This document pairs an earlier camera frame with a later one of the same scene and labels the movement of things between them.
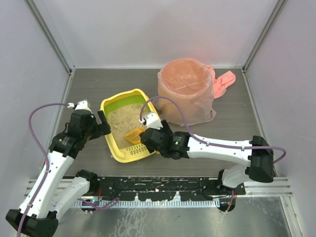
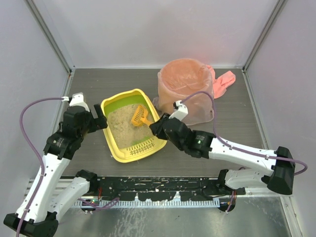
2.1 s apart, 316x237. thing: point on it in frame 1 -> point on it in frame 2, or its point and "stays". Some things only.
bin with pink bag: [189, 82] stays
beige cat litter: [122, 119] stays
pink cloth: [225, 79] stays
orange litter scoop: [134, 136] -> [140, 117]
